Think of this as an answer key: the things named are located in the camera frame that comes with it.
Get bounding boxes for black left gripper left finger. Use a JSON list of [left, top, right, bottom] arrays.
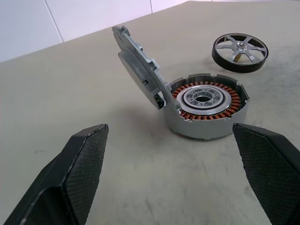
[[3, 123, 109, 225]]

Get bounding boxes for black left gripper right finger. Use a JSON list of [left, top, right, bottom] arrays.
[[232, 122, 300, 225]]

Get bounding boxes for round metal disc part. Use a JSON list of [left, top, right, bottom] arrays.
[[112, 25, 173, 111]]

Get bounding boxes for black rotor ring silver spokes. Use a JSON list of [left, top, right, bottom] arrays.
[[212, 32, 270, 73]]

